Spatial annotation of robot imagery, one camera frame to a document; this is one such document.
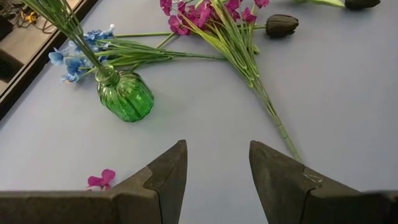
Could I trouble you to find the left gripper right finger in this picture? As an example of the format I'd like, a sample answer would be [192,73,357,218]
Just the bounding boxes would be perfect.
[249,139,398,224]

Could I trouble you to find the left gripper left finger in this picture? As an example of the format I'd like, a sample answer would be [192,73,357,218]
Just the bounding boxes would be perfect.
[0,139,188,224]

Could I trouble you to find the blue artificial flower bunch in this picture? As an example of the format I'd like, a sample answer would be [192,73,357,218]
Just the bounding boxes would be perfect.
[47,24,228,85]

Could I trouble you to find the magenta artificial flower bunch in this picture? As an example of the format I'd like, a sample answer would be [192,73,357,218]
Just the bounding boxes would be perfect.
[159,0,303,162]
[21,0,105,74]

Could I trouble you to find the black artificial tulip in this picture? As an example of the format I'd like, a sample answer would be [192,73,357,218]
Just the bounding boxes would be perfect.
[292,0,382,11]
[114,13,300,40]

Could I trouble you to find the green ribbed glass vase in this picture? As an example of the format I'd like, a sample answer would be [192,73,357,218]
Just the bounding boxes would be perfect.
[95,64,155,123]

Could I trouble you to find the loose magenta petal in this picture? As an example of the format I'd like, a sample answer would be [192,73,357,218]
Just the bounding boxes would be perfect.
[86,169,116,191]

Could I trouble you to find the blue-grey table mat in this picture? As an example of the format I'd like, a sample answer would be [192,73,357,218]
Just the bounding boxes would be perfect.
[0,0,398,224]

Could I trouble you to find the yellow power plug with cable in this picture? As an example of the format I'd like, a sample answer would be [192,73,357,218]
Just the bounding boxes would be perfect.
[20,11,40,26]

